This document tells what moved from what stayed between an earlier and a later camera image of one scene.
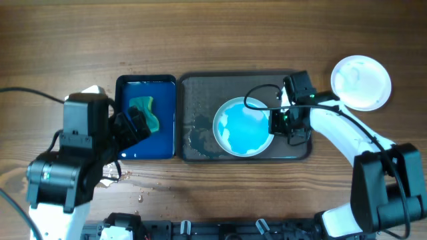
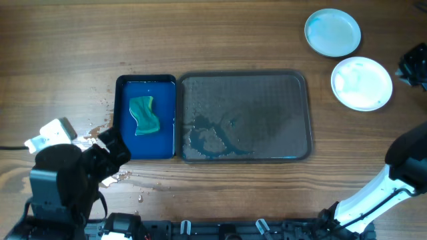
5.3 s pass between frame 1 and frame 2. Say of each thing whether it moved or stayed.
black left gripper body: moved
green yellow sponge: stayed
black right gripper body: moved
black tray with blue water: stayed
